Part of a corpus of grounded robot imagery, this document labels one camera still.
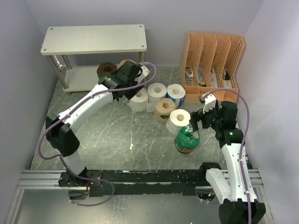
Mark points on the orange file organizer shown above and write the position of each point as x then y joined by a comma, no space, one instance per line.
209,63

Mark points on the aluminium frame rail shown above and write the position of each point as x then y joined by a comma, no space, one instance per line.
40,179

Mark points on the white two-tier shelf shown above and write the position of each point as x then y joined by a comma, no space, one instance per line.
60,42

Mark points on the white paper roll front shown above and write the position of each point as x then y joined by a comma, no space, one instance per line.
178,118

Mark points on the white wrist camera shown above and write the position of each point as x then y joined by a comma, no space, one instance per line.
208,101
144,73

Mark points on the kraft-wrapped paper roll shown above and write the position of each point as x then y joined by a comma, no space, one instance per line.
164,107
127,63

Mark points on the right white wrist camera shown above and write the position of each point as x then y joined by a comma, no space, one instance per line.
208,101

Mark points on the brown-green paper roll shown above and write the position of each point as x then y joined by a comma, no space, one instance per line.
105,68

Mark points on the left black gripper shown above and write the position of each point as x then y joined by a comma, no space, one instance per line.
132,91

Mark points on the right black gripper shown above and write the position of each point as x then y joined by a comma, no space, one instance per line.
198,115

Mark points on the green torn-wrapped paper roll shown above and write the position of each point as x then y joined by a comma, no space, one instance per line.
187,140

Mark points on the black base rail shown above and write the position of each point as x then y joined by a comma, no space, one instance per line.
138,182

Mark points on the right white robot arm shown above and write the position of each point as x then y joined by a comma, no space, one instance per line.
238,201

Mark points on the white paper roll left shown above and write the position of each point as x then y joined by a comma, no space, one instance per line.
138,103

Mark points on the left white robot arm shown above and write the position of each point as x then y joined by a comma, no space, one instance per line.
63,127

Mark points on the white paper roll middle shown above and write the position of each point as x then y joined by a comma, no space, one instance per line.
156,92

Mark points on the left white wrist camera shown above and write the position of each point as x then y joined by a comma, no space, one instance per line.
144,73

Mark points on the blue-wrapped white paper roll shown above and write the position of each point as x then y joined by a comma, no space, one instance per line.
176,93

